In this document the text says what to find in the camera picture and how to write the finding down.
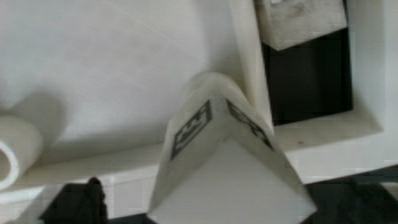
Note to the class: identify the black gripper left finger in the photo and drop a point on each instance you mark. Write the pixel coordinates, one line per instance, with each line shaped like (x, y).
(77, 207)

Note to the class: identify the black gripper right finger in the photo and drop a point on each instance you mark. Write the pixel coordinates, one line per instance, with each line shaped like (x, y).
(352, 203)

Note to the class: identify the white table leg grasped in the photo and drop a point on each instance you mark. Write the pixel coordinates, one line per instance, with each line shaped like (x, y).
(226, 181)

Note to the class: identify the white square tabletop part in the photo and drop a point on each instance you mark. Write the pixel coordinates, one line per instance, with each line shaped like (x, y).
(98, 57)

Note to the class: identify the white table leg right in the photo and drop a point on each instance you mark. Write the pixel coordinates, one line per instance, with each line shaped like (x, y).
(297, 20)

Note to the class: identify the white U-shaped obstacle fence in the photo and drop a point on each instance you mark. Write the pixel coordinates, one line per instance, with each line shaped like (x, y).
(335, 146)

